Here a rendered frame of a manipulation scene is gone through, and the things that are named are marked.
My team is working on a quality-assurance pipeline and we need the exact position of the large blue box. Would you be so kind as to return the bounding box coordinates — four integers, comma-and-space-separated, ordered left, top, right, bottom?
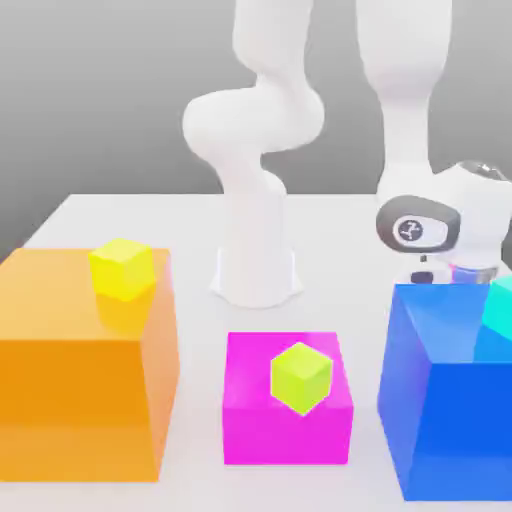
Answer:
376, 282, 512, 502

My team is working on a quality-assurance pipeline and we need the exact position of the small lime green cube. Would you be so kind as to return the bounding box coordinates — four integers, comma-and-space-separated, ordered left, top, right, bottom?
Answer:
270, 341, 334, 417

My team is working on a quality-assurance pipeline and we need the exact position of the small cyan cube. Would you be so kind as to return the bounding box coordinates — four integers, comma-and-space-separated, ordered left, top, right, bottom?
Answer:
480, 274, 512, 342

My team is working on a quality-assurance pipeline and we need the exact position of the large orange box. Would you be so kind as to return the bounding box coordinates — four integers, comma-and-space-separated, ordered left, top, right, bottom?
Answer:
0, 247, 181, 484

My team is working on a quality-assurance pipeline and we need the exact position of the small yellow cube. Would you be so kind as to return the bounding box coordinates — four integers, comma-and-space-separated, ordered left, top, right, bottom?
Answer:
88, 238, 157, 303

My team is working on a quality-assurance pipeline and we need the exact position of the large magenta box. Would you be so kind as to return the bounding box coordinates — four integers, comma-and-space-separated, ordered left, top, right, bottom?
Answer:
222, 330, 355, 466

